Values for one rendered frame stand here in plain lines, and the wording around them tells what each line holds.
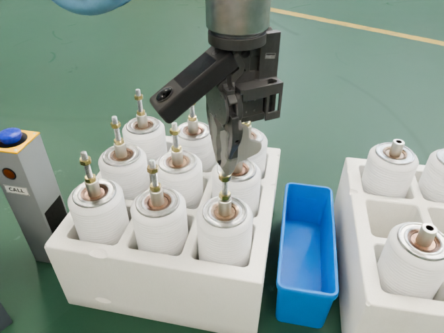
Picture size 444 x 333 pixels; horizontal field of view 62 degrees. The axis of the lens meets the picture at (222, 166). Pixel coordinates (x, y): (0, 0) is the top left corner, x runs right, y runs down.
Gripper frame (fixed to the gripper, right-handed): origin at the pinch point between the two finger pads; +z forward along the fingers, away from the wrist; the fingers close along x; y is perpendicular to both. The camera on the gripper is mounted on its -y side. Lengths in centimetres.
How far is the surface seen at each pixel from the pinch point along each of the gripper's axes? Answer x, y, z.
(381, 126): 41, 79, 35
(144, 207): 6.0, -11.7, 9.4
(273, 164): 16.2, 19.8, 16.9
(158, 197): 5.7, -9.1, 7.8
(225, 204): -1.0, 0.2, 7.0
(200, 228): -0.7, -4.2, 11.1
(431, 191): -5.6, 44.1, 16.0
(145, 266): 0.7, -13.9, 17.6
